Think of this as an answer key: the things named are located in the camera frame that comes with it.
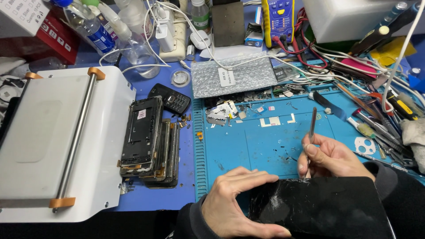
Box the black keypad phone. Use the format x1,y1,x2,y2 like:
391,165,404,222
147,83,192,115

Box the heap of hand tools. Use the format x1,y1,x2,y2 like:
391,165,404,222
332,79,425,168

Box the thin metal pry tool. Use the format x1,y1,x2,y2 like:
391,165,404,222
304,107,318,180

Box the yellow cloth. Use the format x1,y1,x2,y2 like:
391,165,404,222
369,36,417,67

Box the red cardboard box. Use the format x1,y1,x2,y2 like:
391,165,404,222
0,13,80,66

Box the pile of small metal scraps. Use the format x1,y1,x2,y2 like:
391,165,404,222
205,89,273,120

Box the white cloth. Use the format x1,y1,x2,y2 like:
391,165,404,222
400,118,425,174

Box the black flat blade tool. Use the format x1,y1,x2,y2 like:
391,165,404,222
308,91,348,122

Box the white power strip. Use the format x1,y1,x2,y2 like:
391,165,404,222
155,9,188,63

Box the bubble wrap bag white label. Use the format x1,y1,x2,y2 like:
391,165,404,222
191,56,278,99

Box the person's right hand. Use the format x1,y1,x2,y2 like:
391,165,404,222
297,133,376,182

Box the white earbuds case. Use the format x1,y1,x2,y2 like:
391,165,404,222
189,29,212,50

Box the razor blade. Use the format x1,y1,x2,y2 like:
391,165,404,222
206,113,227,126

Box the red multimeter probe leads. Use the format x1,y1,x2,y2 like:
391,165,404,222
272,7,330,69

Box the pink flat case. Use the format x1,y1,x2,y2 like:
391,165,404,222
340,58,378,79

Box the silver tweezers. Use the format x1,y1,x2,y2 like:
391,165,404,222
352,150,409,173

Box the yellow black screwdriver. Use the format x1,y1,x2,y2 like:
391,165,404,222
386,91,419,121

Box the white camera lens frame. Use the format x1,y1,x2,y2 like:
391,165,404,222
354,136,377,155

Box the blue silicone repair mat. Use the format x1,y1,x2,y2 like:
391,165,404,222
192,60,425,200

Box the flat metal shield plate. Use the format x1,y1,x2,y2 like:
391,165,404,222
259,116,281,128

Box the memory card packet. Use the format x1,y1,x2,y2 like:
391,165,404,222
272,64,300,84

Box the yellow blue multimeter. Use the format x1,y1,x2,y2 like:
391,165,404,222
261,0,296,48

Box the white printed cardboard box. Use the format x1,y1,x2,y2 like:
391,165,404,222
0,0,51,38

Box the clear wire spool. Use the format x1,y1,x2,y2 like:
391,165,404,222
170,68,192,88

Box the thin white charger cable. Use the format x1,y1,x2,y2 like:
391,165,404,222
145,0,336,82

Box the black handled tool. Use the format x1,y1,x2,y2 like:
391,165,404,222
350,1,423,56

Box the white screen separator machine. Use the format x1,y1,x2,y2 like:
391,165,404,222
0,66,137,223

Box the dark grey block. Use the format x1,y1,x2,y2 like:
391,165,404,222
211,1,245,48

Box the white toothbrush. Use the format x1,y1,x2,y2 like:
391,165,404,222
347,116,376,139

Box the bare phone frame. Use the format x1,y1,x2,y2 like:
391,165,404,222
145,122,182,189
141,118,172,182

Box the white charger plug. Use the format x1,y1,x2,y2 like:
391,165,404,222
155,23,175,53

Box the plastic bottle blue label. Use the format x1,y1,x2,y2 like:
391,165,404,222
50,0,121,63

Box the clear squeeze bottle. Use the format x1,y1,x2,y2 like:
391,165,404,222
97,0,161,79

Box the person's left hand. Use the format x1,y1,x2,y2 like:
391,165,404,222
201,167,293,239

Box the bottle with green label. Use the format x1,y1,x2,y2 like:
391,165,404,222
191,0,211,31

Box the small blue white box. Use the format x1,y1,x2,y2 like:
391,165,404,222
244,23,264,47

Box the large white box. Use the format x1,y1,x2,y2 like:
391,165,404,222
301,0,425,44

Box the thick white cable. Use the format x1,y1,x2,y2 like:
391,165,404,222
381,0,425,114

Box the black phone frame white sticker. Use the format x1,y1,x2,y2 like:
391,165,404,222
119,96,164,177

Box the cracked black phone screen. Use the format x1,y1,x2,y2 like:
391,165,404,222
247,177,396,239

